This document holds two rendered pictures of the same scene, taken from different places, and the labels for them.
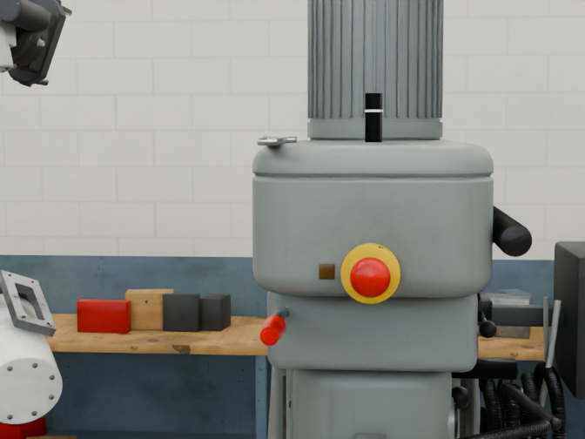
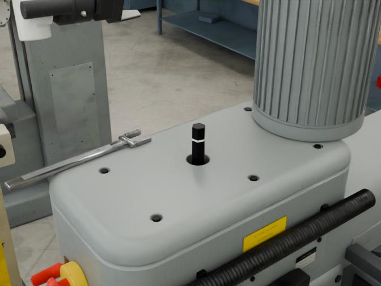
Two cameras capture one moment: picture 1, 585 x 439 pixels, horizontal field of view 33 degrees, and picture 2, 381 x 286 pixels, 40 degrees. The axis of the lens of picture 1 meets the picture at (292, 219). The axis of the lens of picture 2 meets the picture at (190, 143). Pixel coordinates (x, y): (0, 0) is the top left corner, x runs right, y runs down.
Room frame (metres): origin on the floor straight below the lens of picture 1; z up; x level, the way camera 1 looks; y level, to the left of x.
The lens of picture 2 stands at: (0.75, -0.62, 2.33)
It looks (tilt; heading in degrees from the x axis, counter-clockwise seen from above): 30 degrees down; 48
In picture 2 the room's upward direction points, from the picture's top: straight up
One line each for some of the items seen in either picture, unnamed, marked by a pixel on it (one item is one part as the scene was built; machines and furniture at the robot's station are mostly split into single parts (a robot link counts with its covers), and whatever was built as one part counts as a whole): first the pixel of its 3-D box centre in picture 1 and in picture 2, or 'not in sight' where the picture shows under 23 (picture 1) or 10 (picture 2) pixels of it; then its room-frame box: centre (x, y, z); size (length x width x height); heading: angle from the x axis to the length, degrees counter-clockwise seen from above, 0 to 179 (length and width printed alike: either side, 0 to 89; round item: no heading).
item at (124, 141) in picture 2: (274, 140); (81, 158); (1.09, 0.02, 1.89); 0.24 x 0.04 x 0.01; 178
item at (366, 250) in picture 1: (370, 273); (74, 281); (1.00, -0.08, 1.76); 0.06 x 0.02 x 0.06; 85
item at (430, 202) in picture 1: (373, 205); (204, 196); (1.24, -0.10, 1.81); 0.47 x 0.26 x 0.16; 175
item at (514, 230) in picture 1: (488, 220); (273, 248); (1.25, -0.25, 1.79); 0.45 x 0.04 x 0.04; 175
